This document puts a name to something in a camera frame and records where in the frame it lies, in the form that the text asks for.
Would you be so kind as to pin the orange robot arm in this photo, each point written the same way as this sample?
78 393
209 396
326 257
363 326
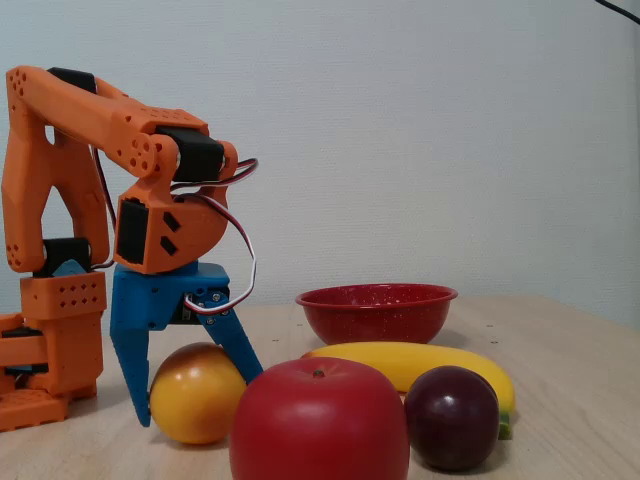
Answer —
75 115

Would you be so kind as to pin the yellow toy banana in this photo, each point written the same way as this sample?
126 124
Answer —
400 362

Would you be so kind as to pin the yellow orange toy peach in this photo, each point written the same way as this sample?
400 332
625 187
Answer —
195 400

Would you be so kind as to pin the blue gripper body with motor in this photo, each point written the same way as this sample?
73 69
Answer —
155 295

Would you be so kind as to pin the red speckled enamel bowl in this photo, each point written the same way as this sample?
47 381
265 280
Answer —
377 315

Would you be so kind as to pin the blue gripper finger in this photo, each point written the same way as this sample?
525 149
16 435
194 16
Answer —
230 335
134 370

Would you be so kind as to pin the dark purple toy plum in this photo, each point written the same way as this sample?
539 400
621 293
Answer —
450 420

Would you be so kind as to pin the red toy apple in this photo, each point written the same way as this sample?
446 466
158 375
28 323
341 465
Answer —
320 425

